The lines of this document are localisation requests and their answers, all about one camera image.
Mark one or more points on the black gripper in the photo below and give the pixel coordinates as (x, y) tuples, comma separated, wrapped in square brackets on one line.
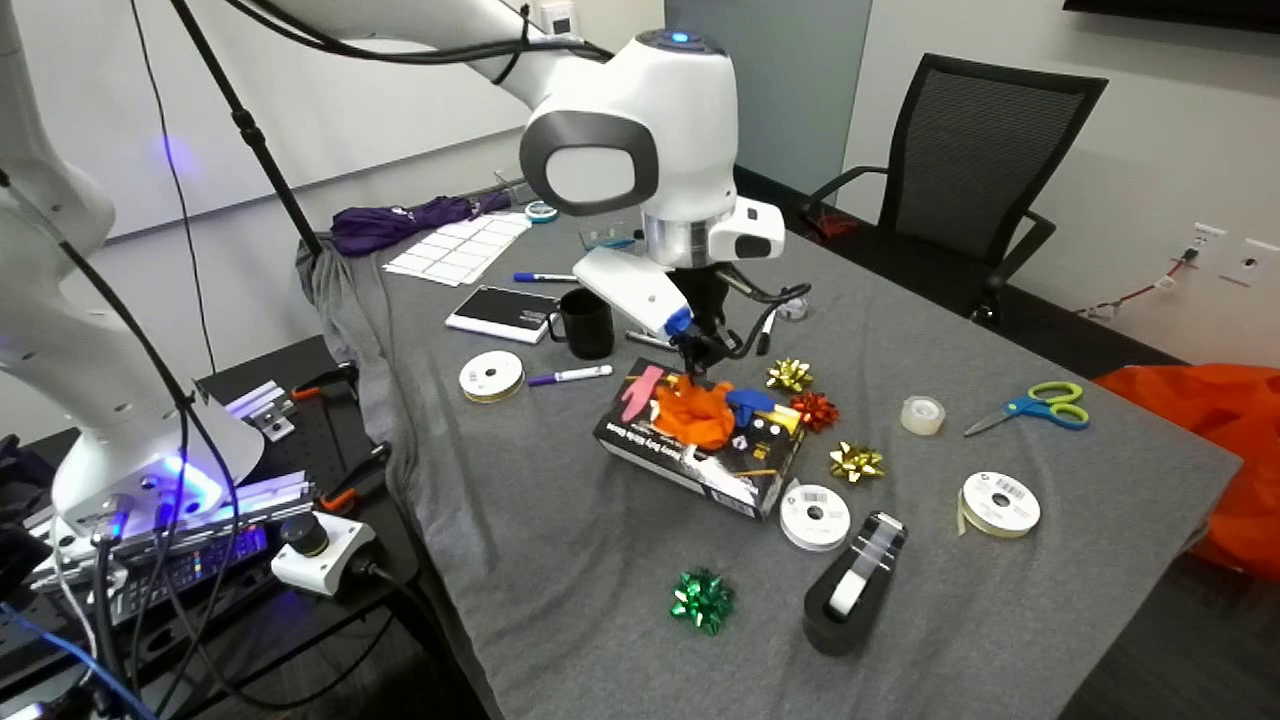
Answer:
[(706, 312)]

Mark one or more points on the orange nitrile glove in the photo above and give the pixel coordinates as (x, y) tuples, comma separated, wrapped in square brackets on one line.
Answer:
[(695, 414)]

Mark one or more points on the black nitrile glove box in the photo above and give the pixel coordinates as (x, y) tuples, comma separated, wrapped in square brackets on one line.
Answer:
[(730, 444)]

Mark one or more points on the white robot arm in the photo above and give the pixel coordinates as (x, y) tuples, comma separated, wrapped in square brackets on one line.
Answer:
[(646, 124)]

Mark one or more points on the white ribbon spool near box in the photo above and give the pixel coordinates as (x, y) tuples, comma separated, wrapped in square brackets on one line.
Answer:
[(815, 518)]

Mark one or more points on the small clear lid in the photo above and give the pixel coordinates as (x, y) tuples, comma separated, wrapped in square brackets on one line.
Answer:
[(795, 309)]

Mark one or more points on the gold gift bow upper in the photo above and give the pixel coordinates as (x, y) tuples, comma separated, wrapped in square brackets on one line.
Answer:
[(790, 374)]

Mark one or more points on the gold gift bow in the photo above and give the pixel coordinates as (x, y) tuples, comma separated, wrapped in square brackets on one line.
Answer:
[(855, 460), (790, 374)]

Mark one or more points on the red gift bow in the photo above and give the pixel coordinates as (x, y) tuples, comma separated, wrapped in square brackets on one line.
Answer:
[(818, 411)]

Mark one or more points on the purple marker near mug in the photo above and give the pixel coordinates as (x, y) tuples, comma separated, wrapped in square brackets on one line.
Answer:
[(569, 377)]

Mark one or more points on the black mug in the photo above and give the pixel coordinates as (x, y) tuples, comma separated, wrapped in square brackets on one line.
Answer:
[(587, 324)]

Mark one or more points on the gold gift bow lower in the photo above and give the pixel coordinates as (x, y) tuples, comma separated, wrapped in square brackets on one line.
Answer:
[(855, 460)]

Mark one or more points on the blue marker upper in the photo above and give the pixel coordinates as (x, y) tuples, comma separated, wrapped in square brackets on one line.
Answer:
[(546, 279)]

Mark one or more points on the small round tape roll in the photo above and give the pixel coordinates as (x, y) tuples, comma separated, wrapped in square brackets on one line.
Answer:
[(541, 212)]

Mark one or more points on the clear tape roll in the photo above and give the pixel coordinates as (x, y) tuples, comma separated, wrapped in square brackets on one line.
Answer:
[(923, 419)]

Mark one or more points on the black notebook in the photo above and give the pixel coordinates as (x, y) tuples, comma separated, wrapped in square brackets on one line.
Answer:
[(507, 312)]

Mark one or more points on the grey table cloth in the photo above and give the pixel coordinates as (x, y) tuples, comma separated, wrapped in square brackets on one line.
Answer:
[(561, 556)]

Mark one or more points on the white ribbon spool left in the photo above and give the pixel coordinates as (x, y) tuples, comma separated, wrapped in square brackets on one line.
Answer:
[(490, 374)]

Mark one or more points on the white paper sheet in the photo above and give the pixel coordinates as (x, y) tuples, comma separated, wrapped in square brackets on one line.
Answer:
[(463, 253)]

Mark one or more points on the green gift bow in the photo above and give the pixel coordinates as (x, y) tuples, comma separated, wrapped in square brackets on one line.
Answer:
[(703, 598)]

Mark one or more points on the black office chair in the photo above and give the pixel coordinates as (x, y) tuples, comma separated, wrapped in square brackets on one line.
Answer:
[(972, 147)]

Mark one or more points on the black tape dispenser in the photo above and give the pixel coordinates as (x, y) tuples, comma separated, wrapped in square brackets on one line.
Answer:
[(849, 594)]

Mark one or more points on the white ribbon spool right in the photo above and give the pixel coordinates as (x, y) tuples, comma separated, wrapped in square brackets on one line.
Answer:
[(999, 507)]

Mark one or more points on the green blue scissors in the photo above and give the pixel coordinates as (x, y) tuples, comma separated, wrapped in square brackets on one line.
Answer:
[(1059, 403)]

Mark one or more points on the purple cloth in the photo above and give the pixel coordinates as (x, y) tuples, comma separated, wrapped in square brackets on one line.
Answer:
[(372, 231)]

